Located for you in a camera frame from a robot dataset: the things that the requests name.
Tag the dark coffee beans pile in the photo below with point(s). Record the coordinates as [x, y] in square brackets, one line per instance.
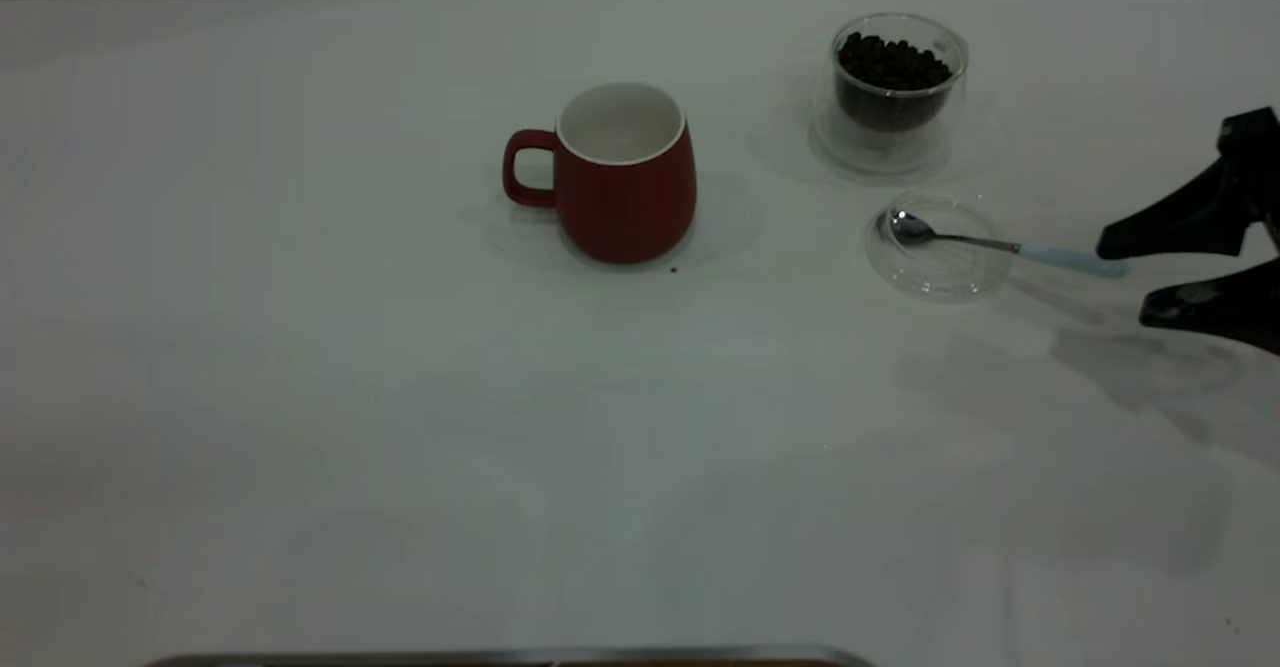
[890, 67]

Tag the clear glass saucer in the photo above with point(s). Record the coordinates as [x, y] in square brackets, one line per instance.
[940, 279]

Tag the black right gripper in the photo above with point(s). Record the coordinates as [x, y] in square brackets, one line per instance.
[1262, 162]

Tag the clear double-wall glass cup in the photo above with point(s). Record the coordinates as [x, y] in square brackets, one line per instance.
[890, 150]

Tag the silver metal edge strip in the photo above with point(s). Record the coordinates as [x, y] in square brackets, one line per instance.
[500, 658]

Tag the red ceramic mug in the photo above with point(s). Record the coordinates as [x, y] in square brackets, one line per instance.
[630, 207]

